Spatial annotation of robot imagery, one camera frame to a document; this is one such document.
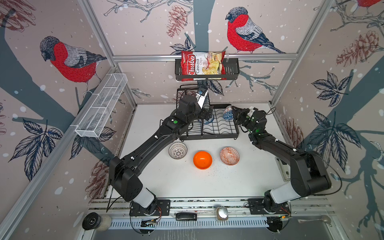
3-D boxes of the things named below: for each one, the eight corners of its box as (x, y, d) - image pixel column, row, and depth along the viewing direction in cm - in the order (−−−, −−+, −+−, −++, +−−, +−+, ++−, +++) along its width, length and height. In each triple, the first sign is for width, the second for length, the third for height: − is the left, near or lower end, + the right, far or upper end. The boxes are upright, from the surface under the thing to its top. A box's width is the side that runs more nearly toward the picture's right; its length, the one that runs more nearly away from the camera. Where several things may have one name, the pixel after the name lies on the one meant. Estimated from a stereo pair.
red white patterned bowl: (221, 165, 89) (221, 163, 86) (219, 150, 96) (220, 147, 93) (239, 165, 89) (241, 163, 86) (236, 150, 96) (237, 147, 93)
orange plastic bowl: (193, 170, 87) (193, 167, 84) (193, 154, 94) (193, 151, 91) (212, 170, 87) (212, 167, 84) (211, 154, 94) (211, 151, 91)
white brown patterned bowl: (168, 159, 91) (167, 156, 88) (170, 144, 98) (169, 142, 95) (186, 159, 91) (186, 156, 88) (187, 144, 98) (187, 142, 95)
